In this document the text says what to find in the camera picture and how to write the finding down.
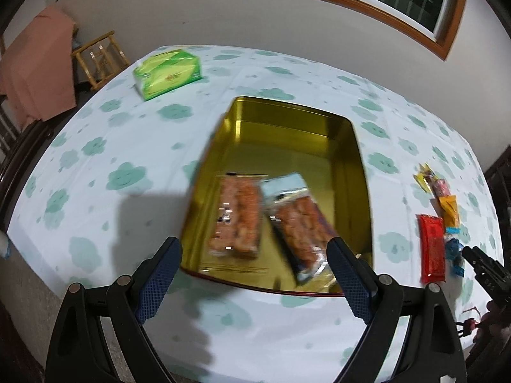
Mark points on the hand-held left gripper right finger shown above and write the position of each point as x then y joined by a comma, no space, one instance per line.
351,279

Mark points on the dark wooden furniture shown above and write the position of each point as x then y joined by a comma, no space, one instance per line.
16,155

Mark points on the blue-topped packet of orange snacks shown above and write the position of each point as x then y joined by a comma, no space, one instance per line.
299,219

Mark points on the pink cloth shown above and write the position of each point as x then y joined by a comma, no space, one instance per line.
36,68

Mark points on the pink patterned snack packet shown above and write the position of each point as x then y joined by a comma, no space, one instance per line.
439,186

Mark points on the clear bag of orange snacks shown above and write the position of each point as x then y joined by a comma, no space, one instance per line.
235,215

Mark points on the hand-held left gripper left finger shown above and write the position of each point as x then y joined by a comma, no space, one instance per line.
157,279

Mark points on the green tissue pack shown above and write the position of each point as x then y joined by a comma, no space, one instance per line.
167,74

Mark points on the gold and maroon tin box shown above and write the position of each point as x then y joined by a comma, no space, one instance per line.
287,135

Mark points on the red snack packet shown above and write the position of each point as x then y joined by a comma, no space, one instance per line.
433,247

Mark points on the clear packet with blue strip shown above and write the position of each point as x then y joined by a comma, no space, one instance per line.
459,270

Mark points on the orange snack packet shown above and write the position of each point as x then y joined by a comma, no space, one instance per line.
449,207

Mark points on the yellow candy packet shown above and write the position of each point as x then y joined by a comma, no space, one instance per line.
422,177

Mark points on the bamboo stool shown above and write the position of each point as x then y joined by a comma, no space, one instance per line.
99,44

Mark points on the light blue snack packet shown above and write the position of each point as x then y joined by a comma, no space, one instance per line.
453,230

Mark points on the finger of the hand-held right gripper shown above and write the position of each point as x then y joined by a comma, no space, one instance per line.
466,324
485,265

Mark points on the dark wooden chair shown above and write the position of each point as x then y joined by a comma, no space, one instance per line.
501,183

